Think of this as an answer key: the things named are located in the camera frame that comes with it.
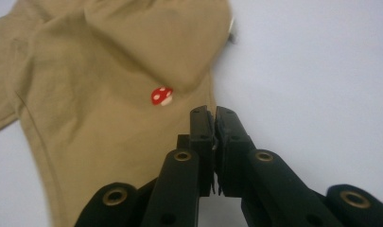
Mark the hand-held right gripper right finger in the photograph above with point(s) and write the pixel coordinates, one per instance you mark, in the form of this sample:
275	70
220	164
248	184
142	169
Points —
231	157

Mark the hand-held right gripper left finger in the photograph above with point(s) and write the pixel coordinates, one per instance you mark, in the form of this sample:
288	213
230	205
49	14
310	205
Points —
203	151

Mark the tan shirt with mushroom print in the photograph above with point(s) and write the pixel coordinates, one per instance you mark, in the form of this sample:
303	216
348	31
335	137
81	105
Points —
85	126

